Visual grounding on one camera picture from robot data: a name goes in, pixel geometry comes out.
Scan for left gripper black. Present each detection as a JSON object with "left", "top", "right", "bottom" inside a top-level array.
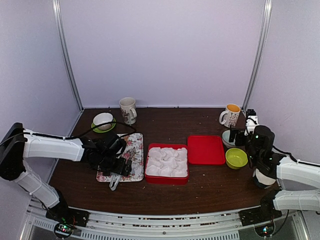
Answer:
[{"left": 98, "top": 152, "right": 132, "bottom": 176}]

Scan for metal tongs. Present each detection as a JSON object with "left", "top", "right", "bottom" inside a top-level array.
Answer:
[{"left": 109, "top": 147, "right": 136, "bottom": 191}]

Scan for red box lid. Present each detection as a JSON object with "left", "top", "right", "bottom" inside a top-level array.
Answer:
[{"left": 187, "top": 135, "right": 226, "bottom": 166}]

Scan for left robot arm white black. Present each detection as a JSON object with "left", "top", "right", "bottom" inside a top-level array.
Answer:
[{"left": 0, "top": 122, "right": 132, "bottom": 222}]

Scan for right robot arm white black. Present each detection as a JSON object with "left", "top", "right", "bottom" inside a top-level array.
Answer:
[{"left": 229, "top": 125, "right": 320, "bottom": 221}]

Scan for light blue bowl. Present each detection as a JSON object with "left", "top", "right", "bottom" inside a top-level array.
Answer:
[{"left": 221, "top": 130, "right": 236, "bottom": 148}]

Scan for lime green bowl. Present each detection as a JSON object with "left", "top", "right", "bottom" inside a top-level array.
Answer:
[{"left": 225, "top": 148, "right": 248, "bottom": 170}]

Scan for green saucer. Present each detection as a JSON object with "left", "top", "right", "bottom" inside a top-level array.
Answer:
[{"left": 91, "top": 118, "right": 116, "bottom": 134}]

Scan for floral rectangular tray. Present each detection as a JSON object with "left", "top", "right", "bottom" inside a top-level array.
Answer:
[{"left": 96, "top": 132, "right": 146, "bottom": 184}]

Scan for white mug orange inside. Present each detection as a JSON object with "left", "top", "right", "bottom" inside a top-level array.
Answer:
[{"left": 219, "top": 103, "right": 241, "bottom": 128}]

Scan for floral cream mug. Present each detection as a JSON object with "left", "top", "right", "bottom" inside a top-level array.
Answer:
[{"left": 119, "top": 97, "right": 137, "bottom": 125}]

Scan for dark blue white bowl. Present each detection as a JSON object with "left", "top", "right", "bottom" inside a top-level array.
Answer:
[{"left": 253, "top": 168, "right": 276, "bottom": 189}]

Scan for white paper liners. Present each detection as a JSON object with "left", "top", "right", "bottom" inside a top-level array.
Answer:
[{"left": 145, "top": 147, "right": 189, "bottom": 178}]

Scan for red box base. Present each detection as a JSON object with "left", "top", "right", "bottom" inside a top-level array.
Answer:
[{"left": 144, "top": 143, "right": 189, "bottom": 185}]

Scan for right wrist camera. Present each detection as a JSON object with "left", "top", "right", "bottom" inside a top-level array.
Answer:
[{"left": 244, "top": 109, "right": 259, "bottom": 136}]

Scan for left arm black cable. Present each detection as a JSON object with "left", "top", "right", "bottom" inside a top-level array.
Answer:
[{"left": 22, "top": 121, "right": 138, "bottom": 141}]

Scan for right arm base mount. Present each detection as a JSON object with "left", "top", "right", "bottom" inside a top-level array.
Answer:
[{"left": 238, "top": 190, "right": 283, "bottom": 238}]

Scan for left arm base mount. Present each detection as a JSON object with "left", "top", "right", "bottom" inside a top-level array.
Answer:
[{"left": 41, "top": 190, "right": 90, "bottom": 240}]

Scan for right aluminium frame post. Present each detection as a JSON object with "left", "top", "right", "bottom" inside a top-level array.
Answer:
[{"left": 242, "top": 0, "right": 273, "bottom": 111}]

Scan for aluminium frame post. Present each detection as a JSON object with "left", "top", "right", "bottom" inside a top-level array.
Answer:
[
  {"left": 242, "top": 0, "right": 273, "bottom": 111},
  {"left": 52, "top": 0, "right": 84, "bottom": 112}
]

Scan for left aluminium frame post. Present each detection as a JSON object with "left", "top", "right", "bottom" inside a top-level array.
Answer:
[{"left": 52, "top": 0, "right": 84, "bottom": 112}]

